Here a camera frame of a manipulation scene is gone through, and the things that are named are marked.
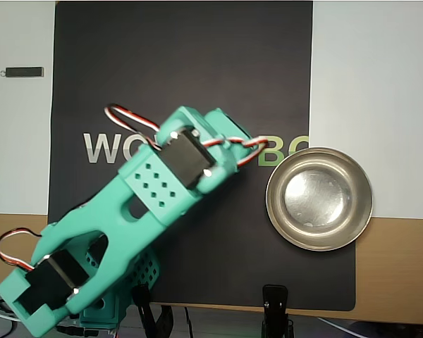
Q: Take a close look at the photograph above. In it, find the white thin cable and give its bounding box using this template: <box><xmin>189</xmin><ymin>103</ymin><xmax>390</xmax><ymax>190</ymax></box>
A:
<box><xmin>317</xmin><ymin>315</ymin><xmax>354</xmax><ymax>336</ymax></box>

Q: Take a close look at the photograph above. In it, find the metal bowl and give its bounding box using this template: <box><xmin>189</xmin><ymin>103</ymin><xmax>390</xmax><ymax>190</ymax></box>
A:
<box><xmin>265</xmin><ymin>146</ymin><xmax>374</xmax><ymax>252</ymax></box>

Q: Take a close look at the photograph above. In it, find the white paper sheet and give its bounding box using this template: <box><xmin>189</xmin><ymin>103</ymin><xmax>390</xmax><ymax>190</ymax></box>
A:
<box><xmin>308</xmin><ymin>0</ymin><xmax>423</xmax><ymax>221</ymax></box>
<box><xmin>0</xmin><ymin>0</ymin><xmax>56</xmax><ymax>215</ymax></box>

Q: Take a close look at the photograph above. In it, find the black plug cable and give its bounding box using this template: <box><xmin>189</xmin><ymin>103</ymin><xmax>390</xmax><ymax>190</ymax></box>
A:
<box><xmin>56</xmin><ymin>324</ymin><xmax>92</xmax><ymax>336</ymax></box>

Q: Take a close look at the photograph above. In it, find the black mat with WOWROBO print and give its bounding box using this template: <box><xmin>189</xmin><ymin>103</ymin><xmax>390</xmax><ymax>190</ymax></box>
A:
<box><xmin>44</xmin><ymin>1</ymin><xmax>357</xmax><ymax>313</ymax></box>

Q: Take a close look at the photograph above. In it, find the black USB stick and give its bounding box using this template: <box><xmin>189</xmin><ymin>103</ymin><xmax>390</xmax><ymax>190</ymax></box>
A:
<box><xmin>0</xmin><ymin>66</ymin><xmax>45</xmax><ymax>79</ymax></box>

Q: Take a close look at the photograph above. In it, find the black table clamp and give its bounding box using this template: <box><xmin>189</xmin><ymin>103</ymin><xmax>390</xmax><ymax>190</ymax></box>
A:
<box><xmin>130</xmin><ymin>284</ymin><xmax>176</xmax><ymax>338</ymax></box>

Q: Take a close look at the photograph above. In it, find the white floor cable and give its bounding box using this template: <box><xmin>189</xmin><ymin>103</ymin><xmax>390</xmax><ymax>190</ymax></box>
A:
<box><xmin>0</xmin><ymin>306</ymin><xmax>22</xmax><ymax>322</ymax></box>

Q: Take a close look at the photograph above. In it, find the black hanging cable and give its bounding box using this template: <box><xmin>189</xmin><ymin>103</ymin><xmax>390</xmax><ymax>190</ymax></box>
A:
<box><xmin>182</xmin><ymin>306</ymin><xmax>195</xmax><ymax>338</ymax></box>

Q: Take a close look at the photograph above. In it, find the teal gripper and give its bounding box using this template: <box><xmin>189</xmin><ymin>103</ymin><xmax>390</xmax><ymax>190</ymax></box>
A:
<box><xmin>222</xmin><ymin>115</ymin><xmax>253</xmax><ymax>145</ymax></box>

